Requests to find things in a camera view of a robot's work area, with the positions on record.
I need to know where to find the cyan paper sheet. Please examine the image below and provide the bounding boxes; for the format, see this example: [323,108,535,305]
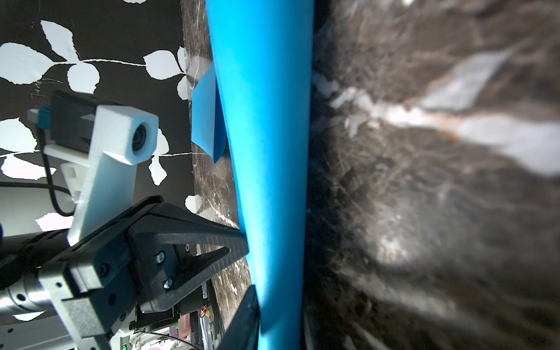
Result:
[206,1,314,349]
[192,64,227,163]

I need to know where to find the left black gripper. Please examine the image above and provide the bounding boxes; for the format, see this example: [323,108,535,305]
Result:
[0,195,250,350]

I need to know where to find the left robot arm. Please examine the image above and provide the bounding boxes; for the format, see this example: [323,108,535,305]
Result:
[1,196,249,349]

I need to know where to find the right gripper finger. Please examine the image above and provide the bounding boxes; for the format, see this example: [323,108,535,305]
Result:
[217,285,260,350]

